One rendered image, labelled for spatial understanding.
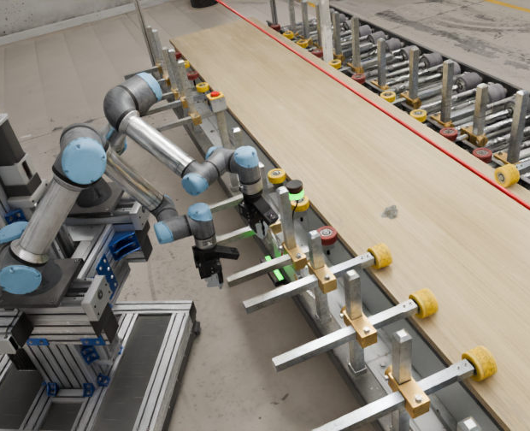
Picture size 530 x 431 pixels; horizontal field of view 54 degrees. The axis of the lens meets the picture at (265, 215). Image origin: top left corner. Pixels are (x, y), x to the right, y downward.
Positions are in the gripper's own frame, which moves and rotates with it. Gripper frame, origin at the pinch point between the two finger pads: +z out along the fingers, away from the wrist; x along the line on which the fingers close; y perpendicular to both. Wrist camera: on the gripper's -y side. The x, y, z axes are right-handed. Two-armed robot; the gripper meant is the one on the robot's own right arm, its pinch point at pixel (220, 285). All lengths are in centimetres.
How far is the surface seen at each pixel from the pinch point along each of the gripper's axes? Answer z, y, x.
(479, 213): -10, -97, 20
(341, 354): 14.1, -29.4, 37.3
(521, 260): -9, -92, 46
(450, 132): -13, -125, -35
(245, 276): -1.2, -9.4, 1.1
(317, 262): -15.7, -29.1, 22.7
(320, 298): 1.0, -29.4, 22.3
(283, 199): -27.1, -28.3, -2.0
